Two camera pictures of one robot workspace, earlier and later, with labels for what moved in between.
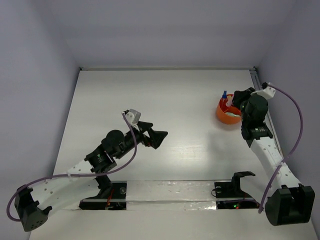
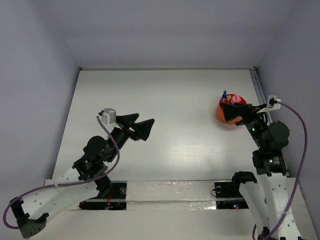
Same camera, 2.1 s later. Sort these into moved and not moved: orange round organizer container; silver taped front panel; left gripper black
Moved: left gripper black
Not moved: orange round organizer container; silver taped front panel
